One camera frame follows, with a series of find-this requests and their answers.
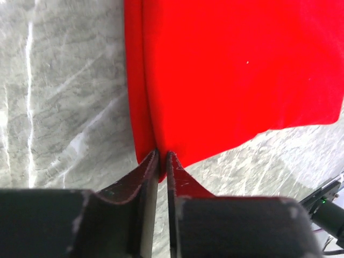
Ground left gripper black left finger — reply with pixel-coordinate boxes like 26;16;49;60
1;150;159;257

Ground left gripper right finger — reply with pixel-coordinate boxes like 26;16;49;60
166;152;322;257

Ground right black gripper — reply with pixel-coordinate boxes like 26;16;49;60
299;174;343;242

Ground red t shirt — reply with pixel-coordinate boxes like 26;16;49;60
124;1;343;167

